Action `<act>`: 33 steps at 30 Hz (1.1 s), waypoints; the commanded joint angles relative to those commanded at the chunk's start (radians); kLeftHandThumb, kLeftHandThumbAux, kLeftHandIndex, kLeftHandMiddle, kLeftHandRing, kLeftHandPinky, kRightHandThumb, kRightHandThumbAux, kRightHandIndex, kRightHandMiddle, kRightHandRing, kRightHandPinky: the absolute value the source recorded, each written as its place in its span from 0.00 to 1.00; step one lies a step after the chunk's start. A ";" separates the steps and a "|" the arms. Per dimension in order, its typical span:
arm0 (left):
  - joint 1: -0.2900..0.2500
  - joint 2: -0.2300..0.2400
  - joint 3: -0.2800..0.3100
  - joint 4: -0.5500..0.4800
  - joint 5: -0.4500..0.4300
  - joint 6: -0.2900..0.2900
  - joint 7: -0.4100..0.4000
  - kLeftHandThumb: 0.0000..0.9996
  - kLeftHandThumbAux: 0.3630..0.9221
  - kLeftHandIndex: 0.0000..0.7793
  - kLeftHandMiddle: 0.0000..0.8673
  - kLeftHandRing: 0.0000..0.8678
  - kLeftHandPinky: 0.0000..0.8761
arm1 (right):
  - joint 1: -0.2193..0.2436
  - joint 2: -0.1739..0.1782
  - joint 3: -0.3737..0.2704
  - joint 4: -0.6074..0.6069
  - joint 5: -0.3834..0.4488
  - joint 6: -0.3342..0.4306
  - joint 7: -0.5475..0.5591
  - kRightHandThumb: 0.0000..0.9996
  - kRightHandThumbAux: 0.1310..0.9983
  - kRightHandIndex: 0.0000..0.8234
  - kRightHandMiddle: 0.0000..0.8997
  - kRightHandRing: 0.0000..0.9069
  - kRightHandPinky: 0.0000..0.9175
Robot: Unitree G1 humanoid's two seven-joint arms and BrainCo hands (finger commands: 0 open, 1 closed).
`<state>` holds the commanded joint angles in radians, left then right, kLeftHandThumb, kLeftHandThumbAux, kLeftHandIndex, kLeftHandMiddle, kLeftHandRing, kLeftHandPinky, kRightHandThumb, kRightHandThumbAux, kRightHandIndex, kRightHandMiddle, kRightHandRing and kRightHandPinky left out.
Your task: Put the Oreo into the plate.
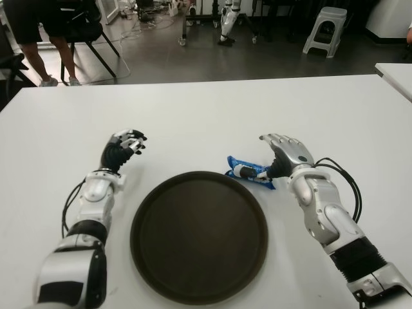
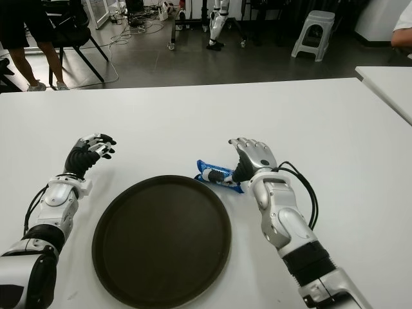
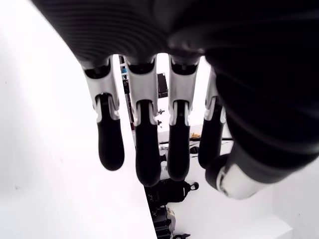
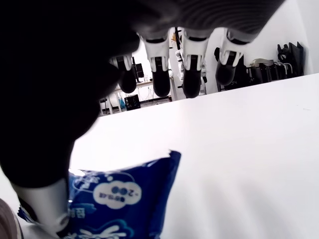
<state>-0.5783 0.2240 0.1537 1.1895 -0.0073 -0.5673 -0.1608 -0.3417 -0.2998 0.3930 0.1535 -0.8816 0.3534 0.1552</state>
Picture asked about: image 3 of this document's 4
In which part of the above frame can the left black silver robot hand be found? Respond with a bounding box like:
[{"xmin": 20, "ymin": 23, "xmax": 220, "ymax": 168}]
[{"xmin": 31, "ymin": 0, "xmax": 319, "ymax": 200}]

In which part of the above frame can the black backpack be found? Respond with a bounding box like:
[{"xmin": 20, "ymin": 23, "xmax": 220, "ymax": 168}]
[{"xmin": 156, "ymin": 178, "xmax": 200, "ymax": 204}]

